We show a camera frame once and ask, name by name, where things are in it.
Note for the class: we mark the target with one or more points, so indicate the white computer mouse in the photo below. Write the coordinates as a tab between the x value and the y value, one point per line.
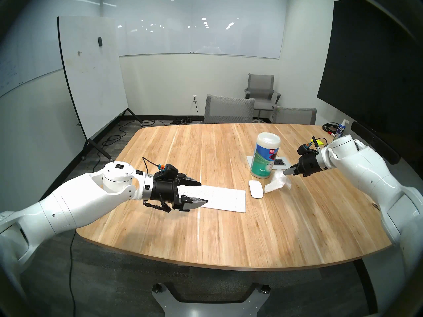
256	189

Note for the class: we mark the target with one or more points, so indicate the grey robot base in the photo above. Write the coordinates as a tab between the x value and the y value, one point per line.
211	311

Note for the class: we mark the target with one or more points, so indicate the grey mesh chair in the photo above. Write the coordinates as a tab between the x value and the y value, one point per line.
228	109
294	115

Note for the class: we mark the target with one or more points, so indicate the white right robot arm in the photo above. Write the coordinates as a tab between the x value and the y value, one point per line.
366	167

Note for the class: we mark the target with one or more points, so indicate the black base knob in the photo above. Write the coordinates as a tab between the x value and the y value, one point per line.
158	288
265	289

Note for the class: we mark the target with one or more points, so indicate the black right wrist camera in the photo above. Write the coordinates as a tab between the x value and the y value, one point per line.
303	149

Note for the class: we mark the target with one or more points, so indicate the black video sound bar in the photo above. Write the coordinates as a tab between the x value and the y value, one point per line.
376	141

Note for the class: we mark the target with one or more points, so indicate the white slim keyboard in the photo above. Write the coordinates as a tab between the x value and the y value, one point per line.
224	197

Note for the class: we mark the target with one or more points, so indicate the grey office chair with armrests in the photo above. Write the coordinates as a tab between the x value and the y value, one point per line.
261	85

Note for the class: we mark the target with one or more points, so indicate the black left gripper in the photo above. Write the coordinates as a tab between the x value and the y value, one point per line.
163	190

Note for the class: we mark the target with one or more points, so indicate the white disinfecting wipe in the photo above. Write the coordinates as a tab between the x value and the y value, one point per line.
276	184

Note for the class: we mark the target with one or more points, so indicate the large black wall screen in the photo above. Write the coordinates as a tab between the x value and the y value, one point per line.
373	72

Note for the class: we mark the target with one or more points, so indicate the wide glass wall whiteboard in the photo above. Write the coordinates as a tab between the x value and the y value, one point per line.
205	35

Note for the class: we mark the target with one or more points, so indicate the glass wall whiteboard with writing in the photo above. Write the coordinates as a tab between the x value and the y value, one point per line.
29	52

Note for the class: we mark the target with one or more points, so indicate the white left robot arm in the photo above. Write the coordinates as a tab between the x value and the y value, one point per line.
82	200

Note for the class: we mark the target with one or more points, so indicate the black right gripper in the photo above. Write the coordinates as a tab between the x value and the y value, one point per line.
310	164

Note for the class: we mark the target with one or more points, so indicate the whiteboard cleaner spray bottle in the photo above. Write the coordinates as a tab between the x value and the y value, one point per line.
341	129

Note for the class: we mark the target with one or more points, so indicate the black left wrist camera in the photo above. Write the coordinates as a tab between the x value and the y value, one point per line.
169	171

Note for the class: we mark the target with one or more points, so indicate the green blue wipes canister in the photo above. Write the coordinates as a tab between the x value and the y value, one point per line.
264	154

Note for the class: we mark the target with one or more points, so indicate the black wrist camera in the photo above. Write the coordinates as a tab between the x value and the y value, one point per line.
169	171
303	149

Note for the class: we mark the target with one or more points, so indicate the white mobile whiteboard on stand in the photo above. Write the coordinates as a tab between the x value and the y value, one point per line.
92	68

